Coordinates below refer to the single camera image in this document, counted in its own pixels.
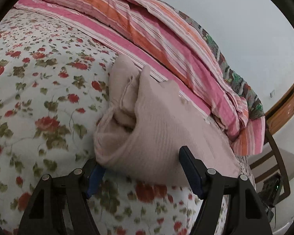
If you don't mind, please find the pale pink knit sweater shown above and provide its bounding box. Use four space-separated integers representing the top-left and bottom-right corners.
94 55 240 187

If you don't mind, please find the brown wooden footboard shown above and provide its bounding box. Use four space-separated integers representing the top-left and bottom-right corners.
250 83 294 204

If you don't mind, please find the white red floral bedsheet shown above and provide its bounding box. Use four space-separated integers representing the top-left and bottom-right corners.
0 8 257 235

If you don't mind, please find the pink orange striped quilt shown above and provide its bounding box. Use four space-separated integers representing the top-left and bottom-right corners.
16 0 265 156

